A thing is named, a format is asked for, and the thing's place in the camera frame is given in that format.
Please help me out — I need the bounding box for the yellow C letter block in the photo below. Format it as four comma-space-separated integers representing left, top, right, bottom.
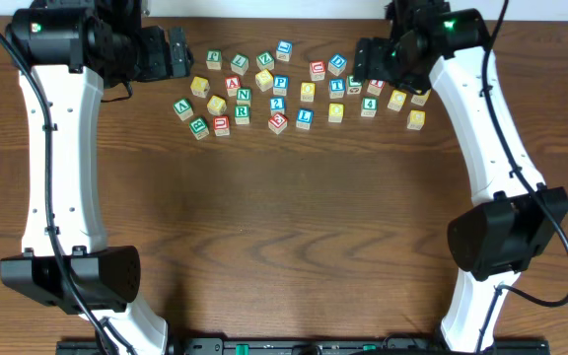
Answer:
388, 89, 407, 111

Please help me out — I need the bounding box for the yellow o block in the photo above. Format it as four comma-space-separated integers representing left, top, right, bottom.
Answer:
328, 103, 344, 123
300, 82, 316, 103

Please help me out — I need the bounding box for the green R letter block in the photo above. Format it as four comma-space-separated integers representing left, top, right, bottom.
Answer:
234, 105, 250, 125

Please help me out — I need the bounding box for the blue l block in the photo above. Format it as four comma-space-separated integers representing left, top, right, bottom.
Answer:
296, 108, 314, 130
276, 40, 293, 62

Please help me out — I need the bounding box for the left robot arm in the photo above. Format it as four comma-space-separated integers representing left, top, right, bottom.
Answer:
0, 1, 193, 354

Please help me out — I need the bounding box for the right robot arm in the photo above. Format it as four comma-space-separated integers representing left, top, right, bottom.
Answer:
354, 1, 568, 354

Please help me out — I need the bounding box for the red I letter block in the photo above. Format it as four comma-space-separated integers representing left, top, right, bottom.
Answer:
367, 80, 386, 97

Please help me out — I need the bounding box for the yellow K block right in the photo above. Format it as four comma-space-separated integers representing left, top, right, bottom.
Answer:
411, 89, 432, 107

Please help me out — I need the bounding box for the yellow K letter block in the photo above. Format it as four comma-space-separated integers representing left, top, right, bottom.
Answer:
190, 76, 210, 98

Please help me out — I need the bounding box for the green J letter block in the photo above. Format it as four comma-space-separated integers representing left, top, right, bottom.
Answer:
206, 49, 222, 70

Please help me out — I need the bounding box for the green V letter block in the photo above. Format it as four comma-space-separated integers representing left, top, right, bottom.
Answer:
173, 98, 194, 121

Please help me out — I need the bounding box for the green 4 number block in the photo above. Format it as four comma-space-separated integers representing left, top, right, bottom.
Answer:
361, 97, 378, 117

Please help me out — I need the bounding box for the yellow G letter block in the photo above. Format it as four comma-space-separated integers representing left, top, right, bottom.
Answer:
406, 109, 426, 130

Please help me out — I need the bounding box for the green J block right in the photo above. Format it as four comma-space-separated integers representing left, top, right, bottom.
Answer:
346, 75, 363, 95

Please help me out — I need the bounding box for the blue D block left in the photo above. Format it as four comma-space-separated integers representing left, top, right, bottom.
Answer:
327, 53, 347, 77

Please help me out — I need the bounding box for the yellow S block lower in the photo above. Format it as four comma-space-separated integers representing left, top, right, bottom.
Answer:
207, 95, 227, 116

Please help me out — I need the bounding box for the yellow s block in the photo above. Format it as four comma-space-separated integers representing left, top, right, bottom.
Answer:
255, 69, 274, 92
207, 95, 227, 116

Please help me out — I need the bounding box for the blue T letter block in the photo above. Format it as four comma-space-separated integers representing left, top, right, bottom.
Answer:
329, 78, 345, 99

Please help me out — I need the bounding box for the red A letter block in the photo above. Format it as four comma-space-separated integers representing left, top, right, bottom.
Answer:
225, 75, 242, 97

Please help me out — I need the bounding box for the green B letter block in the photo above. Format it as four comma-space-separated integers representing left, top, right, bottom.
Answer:
188, 116, 210, 140

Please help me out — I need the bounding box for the red U block upper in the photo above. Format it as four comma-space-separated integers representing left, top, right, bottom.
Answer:
309, 61, 326, 82

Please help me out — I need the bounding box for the red u block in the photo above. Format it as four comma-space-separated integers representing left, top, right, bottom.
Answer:
213, 115, 231, 137
309, 61, 326, 82

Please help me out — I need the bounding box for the red U block lower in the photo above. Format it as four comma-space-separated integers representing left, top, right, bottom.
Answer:
213, 115, 231, 137

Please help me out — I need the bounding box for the green N letter block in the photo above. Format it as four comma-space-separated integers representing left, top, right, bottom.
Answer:
236, 88, 252, 106

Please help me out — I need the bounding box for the green Z letter block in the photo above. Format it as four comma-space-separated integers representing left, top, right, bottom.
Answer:
256, 51, 275, 71

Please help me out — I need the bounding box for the yellow S block upper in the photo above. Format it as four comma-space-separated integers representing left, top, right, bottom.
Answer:
255, 69, 274, 92

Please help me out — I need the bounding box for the blue P letter block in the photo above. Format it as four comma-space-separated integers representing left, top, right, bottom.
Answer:
273, 75, 289, 97

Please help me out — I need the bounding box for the blue L block top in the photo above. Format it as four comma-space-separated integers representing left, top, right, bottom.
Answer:
276, 40, 293, 62

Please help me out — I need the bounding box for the blue 2 number block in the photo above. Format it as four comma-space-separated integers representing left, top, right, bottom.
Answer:
269, 97, 286, 115

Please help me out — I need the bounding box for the red E block lower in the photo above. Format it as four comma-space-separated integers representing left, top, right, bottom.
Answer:
268, 112, 288, 135

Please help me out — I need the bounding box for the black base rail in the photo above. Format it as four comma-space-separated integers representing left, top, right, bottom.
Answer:
55, 337, 551, 355

